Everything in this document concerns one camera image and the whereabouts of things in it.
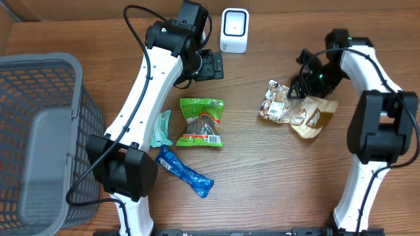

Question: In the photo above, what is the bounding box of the beige brown nut snack bag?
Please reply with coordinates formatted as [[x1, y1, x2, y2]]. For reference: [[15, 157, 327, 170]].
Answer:
[[259, 80, 338, 139]]

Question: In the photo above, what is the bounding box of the green snack bag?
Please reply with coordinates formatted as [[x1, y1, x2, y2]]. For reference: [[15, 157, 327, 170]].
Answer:
[[177, 98, 224, 148]]

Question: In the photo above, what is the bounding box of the light teal snack packet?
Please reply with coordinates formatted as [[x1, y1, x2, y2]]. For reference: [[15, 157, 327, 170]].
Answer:
[[150, 110, 173, 148]]

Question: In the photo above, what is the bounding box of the blue snack packet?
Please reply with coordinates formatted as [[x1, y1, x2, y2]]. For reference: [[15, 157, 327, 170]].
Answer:
[[155, 146, 215, 198]]

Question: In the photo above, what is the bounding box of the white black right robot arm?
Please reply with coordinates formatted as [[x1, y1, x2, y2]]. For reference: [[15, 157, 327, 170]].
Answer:
[[287, 29, 419, 235]]

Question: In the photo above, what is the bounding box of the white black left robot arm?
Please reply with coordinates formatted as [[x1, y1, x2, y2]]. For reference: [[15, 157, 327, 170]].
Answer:
[[86, 1, 223, 235]]

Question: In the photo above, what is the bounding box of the white barcode scanner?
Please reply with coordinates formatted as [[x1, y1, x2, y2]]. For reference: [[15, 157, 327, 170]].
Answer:
[[220, 8, 249, 54]]

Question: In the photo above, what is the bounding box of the grey plastic mesh basket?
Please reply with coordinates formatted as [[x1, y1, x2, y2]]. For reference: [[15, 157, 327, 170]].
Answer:
[[1, 52, 104, 235]]

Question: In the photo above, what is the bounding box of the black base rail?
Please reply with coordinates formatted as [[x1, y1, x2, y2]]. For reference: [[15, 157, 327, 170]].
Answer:
[[152, 227, 385, 236]]

